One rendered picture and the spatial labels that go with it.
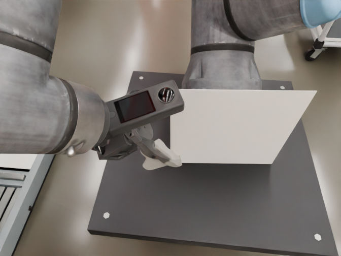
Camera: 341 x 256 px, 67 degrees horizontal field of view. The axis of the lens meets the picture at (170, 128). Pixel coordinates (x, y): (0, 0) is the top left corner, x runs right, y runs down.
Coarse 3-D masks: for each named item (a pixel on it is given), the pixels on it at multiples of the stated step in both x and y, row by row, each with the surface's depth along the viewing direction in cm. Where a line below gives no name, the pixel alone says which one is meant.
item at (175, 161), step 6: (156, 144) 42; (162, 144) 44; (162, 150) 43; (168, 150) 44; (168, 156) 43; (174, 156) 45; (144, 162) 45; (150, 162) 45; (156, 162) 45; (168, 162) 44; (174, 162) 45; (180, 162) 47; (150, 168) 46; (156, 168) 46
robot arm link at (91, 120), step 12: (72, 84) 30; (84, 96) 30; (96, 96) 32; (84, 108) 29; (96, 108) 31; (84, 120) 29; (96, 120) 30; (84, 132) 29; (96, 132) 31; (72, 144) 29; (84, 144) 30
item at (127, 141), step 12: (108, 120) 33; (108, 132) 36; (132, 132) 38; (144, 132) 40; (96, 144) 34; (108, 144) 40; (120, 144) 39; (132, 144) 41; (108, 156) 41; (120, 156) 44
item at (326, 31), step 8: (328, 24) 129; (336, 24) 132; (312, 32) 144; (320, 32) 141; (328, 32) 136; (336, 32) 135; (320, 40) 136; (328, 40) 137; (336, 40) 137; (312, 48) 145; (320, 48) 139; (304, 56) 148; (312, 56) 146
